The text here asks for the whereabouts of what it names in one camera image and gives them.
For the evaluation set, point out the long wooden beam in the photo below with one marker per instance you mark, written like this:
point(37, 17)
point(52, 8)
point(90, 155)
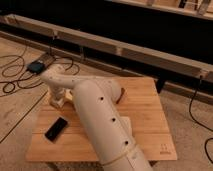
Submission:
point(137, 53)

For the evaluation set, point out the black rectangular remote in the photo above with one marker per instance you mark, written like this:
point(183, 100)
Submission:
point(55, 129)

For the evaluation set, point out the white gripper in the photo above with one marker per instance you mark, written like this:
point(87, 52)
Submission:
point(57, 96)

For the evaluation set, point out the red small object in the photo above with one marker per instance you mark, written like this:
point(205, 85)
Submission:
point(121, 95)

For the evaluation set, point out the wooden table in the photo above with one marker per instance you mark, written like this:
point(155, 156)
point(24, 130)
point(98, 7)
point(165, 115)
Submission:
point(140, 103)

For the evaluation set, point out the white plastic bottle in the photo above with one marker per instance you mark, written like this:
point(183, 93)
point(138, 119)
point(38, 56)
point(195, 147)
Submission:
point(68, 96)

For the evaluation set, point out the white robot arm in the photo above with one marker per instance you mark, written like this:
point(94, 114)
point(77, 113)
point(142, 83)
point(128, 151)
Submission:
point(94, 99)

